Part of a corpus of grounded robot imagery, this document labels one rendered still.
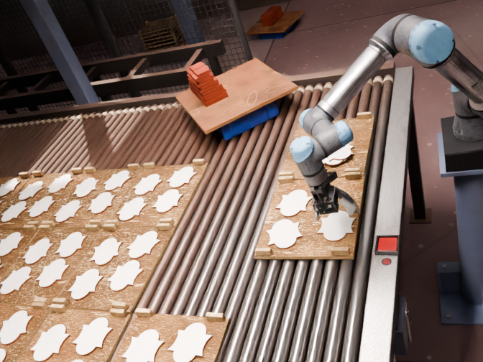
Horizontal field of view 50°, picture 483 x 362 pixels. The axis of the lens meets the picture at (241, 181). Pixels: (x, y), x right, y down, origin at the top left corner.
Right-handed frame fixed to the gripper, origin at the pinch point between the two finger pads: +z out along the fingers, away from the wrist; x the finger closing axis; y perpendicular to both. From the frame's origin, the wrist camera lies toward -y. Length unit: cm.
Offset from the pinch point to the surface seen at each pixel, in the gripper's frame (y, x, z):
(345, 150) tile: -40.8, -2.9, 4.5
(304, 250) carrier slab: 11.3, -12.0, 2.5
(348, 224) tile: 0.4, 1.9, 4.4
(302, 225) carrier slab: -1.0, -14.6, 2.9
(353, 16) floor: -407, -64, 115
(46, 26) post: -122, -166, -67
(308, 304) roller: 32.8, -7.7, 3.6
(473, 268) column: -34, 32, 80
